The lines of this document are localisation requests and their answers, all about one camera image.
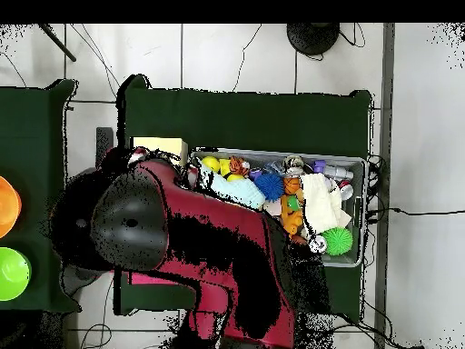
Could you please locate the black power cable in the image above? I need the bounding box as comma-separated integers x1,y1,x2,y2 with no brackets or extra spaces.
366,206,465,219

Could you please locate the blue spiky rubber ball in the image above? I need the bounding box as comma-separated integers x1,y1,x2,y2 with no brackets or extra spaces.
253,173,285,202

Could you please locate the shallow clear mesh bin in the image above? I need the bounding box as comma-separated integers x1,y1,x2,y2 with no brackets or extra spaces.
190,145,368,268

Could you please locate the light blue waffle cloth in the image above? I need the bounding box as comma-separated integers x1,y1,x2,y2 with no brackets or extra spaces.
198,161,266,211

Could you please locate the orange plastic bowl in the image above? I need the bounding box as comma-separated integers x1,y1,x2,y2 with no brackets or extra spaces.
0,175,23,240

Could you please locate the orange plastic building block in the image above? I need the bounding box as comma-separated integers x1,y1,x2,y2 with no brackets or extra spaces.
279,208,305,237

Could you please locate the green spiky rubber ball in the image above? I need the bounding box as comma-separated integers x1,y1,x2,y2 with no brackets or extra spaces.
322,226,354,256

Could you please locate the black upright panel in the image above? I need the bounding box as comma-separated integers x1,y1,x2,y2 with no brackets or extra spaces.
94,126,114,168

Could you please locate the silver drink can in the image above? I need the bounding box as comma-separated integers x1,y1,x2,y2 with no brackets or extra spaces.
308,234,329,254

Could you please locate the black pole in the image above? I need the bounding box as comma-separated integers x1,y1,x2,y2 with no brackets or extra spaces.
36,23,77,63

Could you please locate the orange tiger plush toy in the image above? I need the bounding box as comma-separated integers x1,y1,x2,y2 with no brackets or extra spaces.
227,155,252,176

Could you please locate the cream waffle cloth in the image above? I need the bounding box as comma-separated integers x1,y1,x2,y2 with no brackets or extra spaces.
300,173,352,236

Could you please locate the wooden box with three holes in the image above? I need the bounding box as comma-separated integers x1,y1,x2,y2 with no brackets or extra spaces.
128,135,190,286

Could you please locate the dark green table cloth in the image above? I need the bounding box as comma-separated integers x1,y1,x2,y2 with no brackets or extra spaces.
114,74,373,315
0,78,81,314

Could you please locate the grey stand base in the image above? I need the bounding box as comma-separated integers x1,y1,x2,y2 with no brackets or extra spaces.
61,264,106,296

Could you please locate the green plastic bowl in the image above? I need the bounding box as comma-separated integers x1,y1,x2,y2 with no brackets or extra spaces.
0,246,33,302

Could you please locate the yellow smooth ball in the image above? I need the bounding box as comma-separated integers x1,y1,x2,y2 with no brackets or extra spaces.
200,155,222,174

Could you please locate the black round stand base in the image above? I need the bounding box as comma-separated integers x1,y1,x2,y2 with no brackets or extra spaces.
285,23,341,56

